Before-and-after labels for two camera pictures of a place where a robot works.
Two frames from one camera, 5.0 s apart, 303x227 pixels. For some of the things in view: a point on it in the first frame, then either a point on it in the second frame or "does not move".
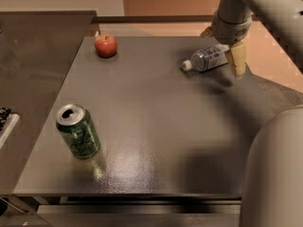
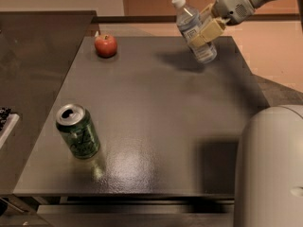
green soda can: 79,125 does not move
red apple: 106,45 does not move
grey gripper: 229,32 to 232,6
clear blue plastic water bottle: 208,58 to 188,23
